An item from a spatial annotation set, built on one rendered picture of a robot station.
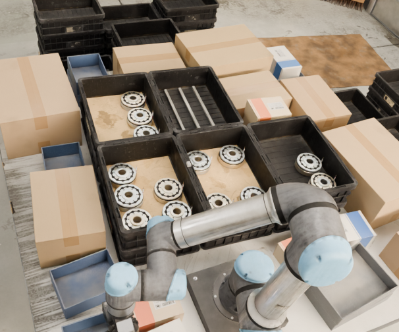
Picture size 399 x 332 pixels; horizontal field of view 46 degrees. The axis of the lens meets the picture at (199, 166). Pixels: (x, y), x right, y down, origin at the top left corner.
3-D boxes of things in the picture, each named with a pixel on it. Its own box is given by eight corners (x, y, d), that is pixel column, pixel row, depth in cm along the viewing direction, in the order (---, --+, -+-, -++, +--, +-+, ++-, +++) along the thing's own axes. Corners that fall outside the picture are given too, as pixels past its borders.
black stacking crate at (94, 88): (171, 155, 187) (174, 134, 178) (97, 166, 177) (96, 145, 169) (145, 93, 211) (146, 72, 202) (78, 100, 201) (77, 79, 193)
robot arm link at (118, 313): (139, 304, 115) (108, 315, 112) (139, 313, 118) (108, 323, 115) (130, 278, 119) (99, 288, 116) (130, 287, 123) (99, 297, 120)
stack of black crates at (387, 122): (419, 197, 283) (448, 159, 259) (381, 209, 273) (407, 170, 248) (378, 152, 307) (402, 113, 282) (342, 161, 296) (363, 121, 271)
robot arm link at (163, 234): (320, 157, 109) (136, 215, 121) (333, 195, 102) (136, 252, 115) (330, 183, 117) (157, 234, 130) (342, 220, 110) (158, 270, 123)
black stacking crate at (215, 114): (238, 144, 196) (244, 124, 188) (172, 155, 187) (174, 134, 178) (207, 85, 220) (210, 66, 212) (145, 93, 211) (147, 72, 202)
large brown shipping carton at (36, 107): (82, 145, 198) (79, 110, 184) (8, 159, 188) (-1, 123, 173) (61, 87, 222) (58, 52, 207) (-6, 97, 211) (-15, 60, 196)
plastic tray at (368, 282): (354, 248, 175) (359, 241, 171) (392, 292, 164) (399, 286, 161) (299, 276, 164) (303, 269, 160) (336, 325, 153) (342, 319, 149)
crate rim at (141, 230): (209, 220, 155) (211, 216, 154) (121, 239, 146) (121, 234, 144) (174, 138, 180) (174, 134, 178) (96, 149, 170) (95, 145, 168)
